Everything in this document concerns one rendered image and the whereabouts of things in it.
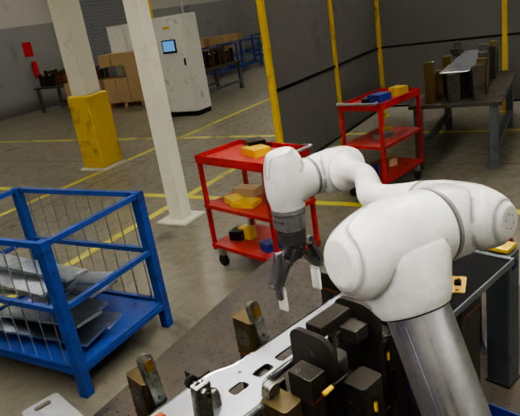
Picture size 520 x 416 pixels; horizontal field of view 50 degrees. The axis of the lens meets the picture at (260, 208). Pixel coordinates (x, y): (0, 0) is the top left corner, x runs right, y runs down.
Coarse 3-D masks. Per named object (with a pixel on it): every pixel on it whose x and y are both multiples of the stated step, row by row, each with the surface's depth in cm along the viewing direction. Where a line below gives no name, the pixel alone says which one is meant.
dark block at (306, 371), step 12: (288, 372) 127; (300, 372) 125; (312, 372) 125; (324, 372) 125; (300, 384) 125; (312, 384) 123; (324, 384) 126; (300, 396) 126; (312, 396) 123; (324, 396) 127; (312, 408) 125; (324, 408) 128
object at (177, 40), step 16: (176, 16) 1096; (192, 16) 1124; (160, 32) 1127; (176, 32) 1108; (192, 32) 1127; (160, 48) 1141; (176, 48) 1120; (192, 48) 1129; (176, 64) 1137; (192, 64) 1131; (176, 80) 1151; (192, 80) 1133; (176, 96) 1165; (192, 96) 1145; (208, 96) 1181; (176, 112) 1185; (192, 112) 1164
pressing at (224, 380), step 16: (304, 320) 168; (288, 336) 161; (256, 352) 156; (272, 352) 155; (224, 368) 152; (240, 368) 150; (256, 368) 149; (272, 368) 148; (288, 368) 148; (224, 384) 145; (256, 384) 143; (176, 400) 142; (224, 400) 139; (240, 400) 138; (256, 400) 137
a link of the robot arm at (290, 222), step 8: (304, 208) 144; (272, 216) 146; (280, 216) 143; (288, 216) 142; (296, 216) 142; (304, 216) 144; (280, 224) 144; (288, 224) 143; (296, 224) 143; (304, 224) 144; (288, 232) 145
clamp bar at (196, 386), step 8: (192, 376) 114; (184, 384) 113; (192, 384) 113; (200, 384) 111; (208, 384) 112; (192, 392) 111; (200, 392) 111; (208, 392) 111; (192, 400) 112; (200, 400) 111; (208, 400) 113; (192, 408) 114; (200, 408) 112; (208, 408) 114
